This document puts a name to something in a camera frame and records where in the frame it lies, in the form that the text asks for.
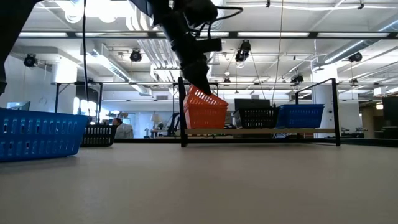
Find black background workstation frame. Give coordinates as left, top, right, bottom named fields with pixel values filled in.
left=53, top=80, right=104, bottom=125

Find black hanging cable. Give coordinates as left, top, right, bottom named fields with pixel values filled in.
left=81, top=0, right=91, bottom=125

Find black aluminium table frame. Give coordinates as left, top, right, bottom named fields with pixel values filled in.
left=86, top=138, right=398, bottom=147

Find white table lamp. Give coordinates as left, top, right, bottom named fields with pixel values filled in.
left=150, top=113, right=162, bottom=138

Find dark cabinet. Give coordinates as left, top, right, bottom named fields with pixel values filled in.
left=381, top=96, right=398, bottom=139

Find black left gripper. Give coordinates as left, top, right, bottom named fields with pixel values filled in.
left=182, top=54, right=213, bottom=96

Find wooden shelf with black frame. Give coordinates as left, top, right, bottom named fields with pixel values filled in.
left=177, top=77, right=341, bottom=148

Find black plastic basket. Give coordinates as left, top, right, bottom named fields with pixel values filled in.
left=80, top=124, right=119, bottom=148
left=237, top=106, right=280, bottom=129

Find silver ventilation duct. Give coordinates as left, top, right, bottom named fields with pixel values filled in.
left=313, top=18, right=398, bottom=68

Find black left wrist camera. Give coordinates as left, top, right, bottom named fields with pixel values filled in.
left=195, top=37, right=223, bottom=53

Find blue plastic basket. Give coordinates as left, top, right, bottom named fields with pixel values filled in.
left=0, top=106, right=90, bottom=163
left=276, top=107, right=325, bottom=129
left=275, top=103, right=325, bottom=109

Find white ventilation duct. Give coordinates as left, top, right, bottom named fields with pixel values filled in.
left=63, top=0, right=153, bottom=97

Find black computer monitor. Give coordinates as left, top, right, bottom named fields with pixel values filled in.
left=234, top=98, right=271, bottom=110

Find black ceiling spotlight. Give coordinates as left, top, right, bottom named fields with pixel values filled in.
left=24, top=53, right=37, bottom=68
left=290, top=73, right=305, bottom=85
left=129, top=49, right=143, bottom=63
left=234, top=39, right=252, bottom=63
left=348, top=51, right=363, bottom=63

